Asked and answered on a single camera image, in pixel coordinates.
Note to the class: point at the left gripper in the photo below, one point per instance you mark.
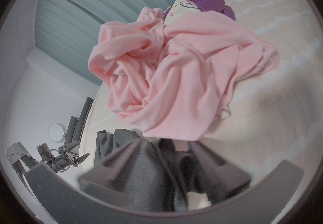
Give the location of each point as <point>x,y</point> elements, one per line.
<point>63,159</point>

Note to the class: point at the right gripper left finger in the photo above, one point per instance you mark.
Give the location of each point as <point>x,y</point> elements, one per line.
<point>108,172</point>

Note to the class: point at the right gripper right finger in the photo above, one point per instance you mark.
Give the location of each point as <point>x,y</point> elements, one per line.
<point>222,177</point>

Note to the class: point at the black T-shirt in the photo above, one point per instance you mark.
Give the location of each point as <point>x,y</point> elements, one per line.
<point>151,172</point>

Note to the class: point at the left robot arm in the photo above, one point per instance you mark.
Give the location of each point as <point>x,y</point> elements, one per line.
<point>17,148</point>

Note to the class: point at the bed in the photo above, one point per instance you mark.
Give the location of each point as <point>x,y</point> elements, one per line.
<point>277,91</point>

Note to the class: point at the round white mirror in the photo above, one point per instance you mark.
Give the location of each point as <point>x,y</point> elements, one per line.
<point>55,132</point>

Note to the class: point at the black chest of drawers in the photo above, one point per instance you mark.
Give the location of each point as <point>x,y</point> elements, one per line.
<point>85,114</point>

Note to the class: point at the pink garment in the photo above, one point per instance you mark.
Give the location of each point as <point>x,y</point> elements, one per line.
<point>181,66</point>

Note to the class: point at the blue-green curtain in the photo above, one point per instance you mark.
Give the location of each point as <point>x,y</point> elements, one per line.
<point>75,28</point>

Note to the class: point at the purple garment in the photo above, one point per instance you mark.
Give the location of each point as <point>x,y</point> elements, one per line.
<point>212,4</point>

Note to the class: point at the white printed garment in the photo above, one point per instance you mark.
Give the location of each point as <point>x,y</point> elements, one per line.
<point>179,8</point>

